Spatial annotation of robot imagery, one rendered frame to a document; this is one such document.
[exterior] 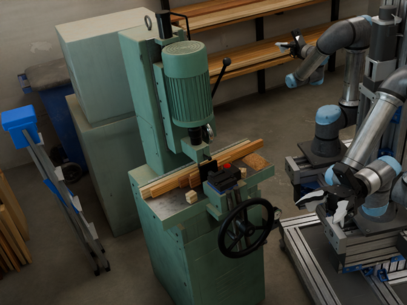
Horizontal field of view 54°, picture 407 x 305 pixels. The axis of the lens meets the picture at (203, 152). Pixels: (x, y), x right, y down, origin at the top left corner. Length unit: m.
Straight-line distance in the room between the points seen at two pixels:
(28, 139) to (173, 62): 0.97
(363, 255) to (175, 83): 1.05
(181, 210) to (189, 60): 0.61
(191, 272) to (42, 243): 1.53
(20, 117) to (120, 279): 1.19
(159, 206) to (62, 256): 1.42
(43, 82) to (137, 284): 1.63
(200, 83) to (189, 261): 0.81
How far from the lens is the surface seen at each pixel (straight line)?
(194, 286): 2.03
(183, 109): 1.62
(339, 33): 1.90
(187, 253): 1.86
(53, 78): 3.29
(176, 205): 1.72
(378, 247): 1.88
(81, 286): 2.79
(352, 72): 2.03
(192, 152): 1.77
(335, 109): 2.06
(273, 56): 4.10
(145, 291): 2.62
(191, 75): 1.55
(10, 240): 2.97
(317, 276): 2.32
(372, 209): 1.40
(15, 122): 2.20
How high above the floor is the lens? 1.99
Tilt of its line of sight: 32 degrees down
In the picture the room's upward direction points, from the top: 7 degrees counter-clockwise
